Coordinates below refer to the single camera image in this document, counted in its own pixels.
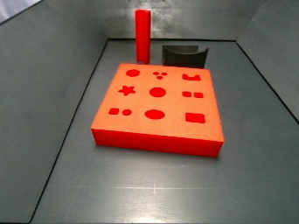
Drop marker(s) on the red shape sorting board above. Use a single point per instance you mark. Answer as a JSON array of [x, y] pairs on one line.
[[160, 108]]

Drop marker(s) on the tall red arch peg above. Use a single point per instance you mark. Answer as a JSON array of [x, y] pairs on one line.
[[143, 35]]

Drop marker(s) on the black curved holder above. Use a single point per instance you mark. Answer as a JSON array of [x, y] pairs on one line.
[[184, 56]]

